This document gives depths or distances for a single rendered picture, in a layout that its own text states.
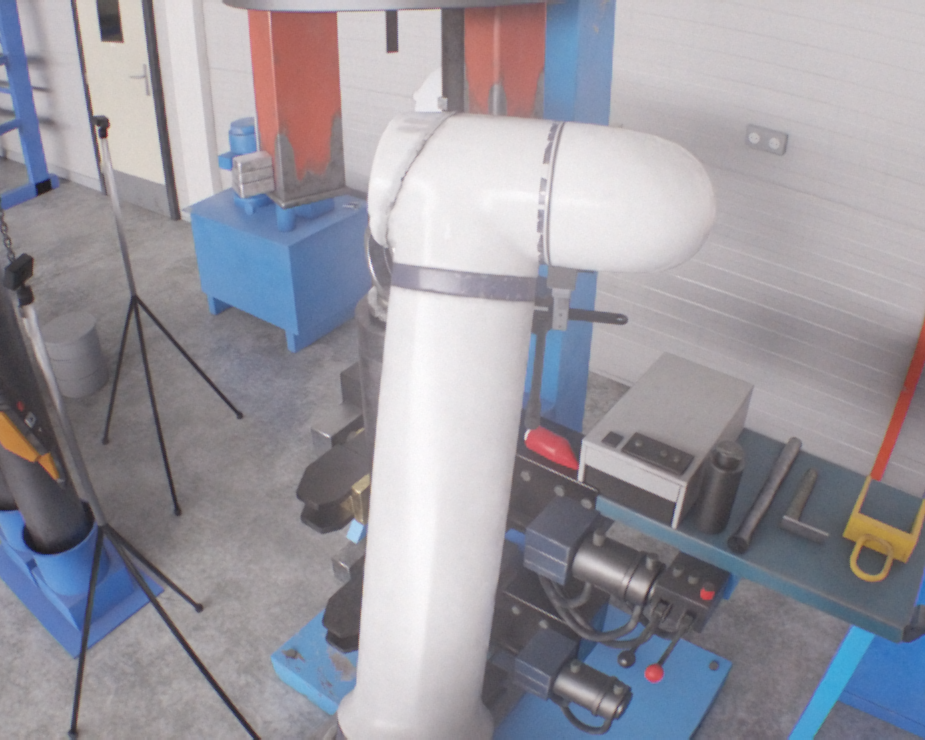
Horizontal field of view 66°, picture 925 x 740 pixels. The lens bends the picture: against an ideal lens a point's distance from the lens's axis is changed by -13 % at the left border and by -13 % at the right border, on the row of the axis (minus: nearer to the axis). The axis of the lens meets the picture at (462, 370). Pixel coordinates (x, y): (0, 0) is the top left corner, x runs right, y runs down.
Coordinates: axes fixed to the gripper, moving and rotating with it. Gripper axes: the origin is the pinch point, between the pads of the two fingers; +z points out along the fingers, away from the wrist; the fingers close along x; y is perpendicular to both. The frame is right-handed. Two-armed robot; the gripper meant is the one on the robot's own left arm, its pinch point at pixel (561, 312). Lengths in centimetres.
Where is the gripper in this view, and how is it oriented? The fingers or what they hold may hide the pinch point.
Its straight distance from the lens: 146.1
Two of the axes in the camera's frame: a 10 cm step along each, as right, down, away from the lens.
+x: 2.0, -5.5, 8.1
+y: 9.8, 1.1, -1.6
